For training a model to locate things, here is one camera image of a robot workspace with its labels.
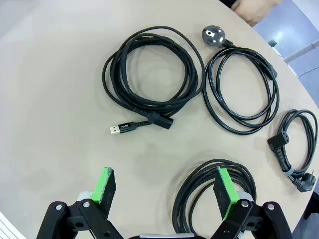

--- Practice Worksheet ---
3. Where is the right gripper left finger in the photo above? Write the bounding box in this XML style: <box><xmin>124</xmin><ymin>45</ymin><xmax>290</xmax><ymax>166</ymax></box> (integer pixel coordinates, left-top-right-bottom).
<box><xmin>36</xmin><ymin>167</ymin><xmax>123</xmax><ymax>239</ymax></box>

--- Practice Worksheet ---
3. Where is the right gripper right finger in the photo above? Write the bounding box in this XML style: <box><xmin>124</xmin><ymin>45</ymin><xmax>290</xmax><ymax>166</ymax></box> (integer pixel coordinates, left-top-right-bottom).
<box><xmin>209</xmin><ymin>166</ymin><xmax>293</xmax><ymax>239</ymax></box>

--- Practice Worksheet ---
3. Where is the thin black USB extension cable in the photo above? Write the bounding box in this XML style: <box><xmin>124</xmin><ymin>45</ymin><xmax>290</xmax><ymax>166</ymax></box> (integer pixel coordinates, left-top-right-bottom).
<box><xmin>171</xmin><ymin>159</ymin><xmax>257</xmax><ymax>236</ymax></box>

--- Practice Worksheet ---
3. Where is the black power cable angled connector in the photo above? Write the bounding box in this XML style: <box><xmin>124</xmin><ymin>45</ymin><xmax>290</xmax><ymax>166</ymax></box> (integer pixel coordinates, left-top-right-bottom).
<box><xmin>267</xmin><ymin>109</ymin><xmax>319</xmax><ymax>194</ymax></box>

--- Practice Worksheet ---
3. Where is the thick braided black USB cable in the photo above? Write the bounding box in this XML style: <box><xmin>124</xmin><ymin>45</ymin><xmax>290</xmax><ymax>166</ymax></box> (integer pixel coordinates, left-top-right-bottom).
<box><xmin>102</xmin><ymin>25</ymin><xmax>206</xmax><ymax>137</ymax></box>

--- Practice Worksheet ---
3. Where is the black power cable round plug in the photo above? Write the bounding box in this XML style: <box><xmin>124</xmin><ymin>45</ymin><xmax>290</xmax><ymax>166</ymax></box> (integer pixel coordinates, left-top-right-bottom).
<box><xmin>201</xmin><ymin>25</ymin><xmax>280</xmax><ymax>136</ymax></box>

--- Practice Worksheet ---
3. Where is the person's right hand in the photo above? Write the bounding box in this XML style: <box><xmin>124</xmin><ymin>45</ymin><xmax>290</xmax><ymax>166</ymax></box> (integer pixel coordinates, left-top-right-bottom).
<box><xmin>230</xmin><ymin>0</ymin><xmax>281</xmax><ymax>27</ymax></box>

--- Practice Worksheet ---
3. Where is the white slotted mounting platform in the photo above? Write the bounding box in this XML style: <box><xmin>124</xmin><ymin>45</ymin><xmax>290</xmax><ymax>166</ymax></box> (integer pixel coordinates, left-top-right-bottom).
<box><xmin>0</xmin><ymin>211</ymin><xmax>24</xmax><ymax>239</ymax></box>

